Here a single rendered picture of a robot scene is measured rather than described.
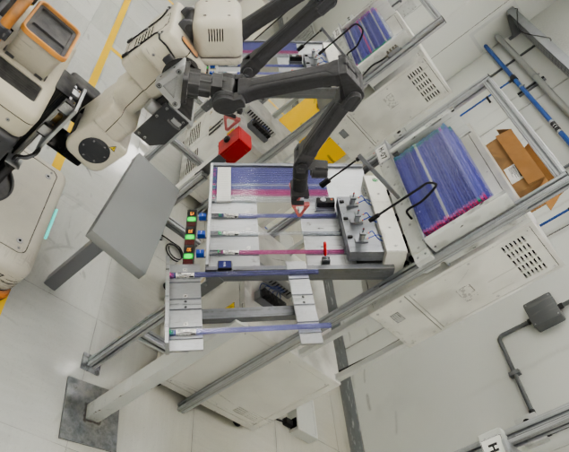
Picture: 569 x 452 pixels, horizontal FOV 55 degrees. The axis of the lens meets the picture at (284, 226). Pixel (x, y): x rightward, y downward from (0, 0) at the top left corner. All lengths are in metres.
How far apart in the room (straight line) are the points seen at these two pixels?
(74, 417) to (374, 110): 2.28
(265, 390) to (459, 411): 1.31
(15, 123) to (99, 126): 0.27
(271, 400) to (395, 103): 1.83
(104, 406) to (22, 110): 1.13
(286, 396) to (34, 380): 1.11
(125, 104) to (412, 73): 1.90
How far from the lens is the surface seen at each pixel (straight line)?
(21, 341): 2.36
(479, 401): 3.48
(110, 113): 1.91
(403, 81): 3.34
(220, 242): 2.16
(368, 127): 3.44
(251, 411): 2.80
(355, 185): 2.51
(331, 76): 1.62
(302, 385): 2.64
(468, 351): 3.63
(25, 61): 1.90
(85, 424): 2.36
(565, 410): 1.66
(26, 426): 2.24
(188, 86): 1.66
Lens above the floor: 1.80
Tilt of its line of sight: 23 degrees down
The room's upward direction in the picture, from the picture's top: 55 degrees clockwise
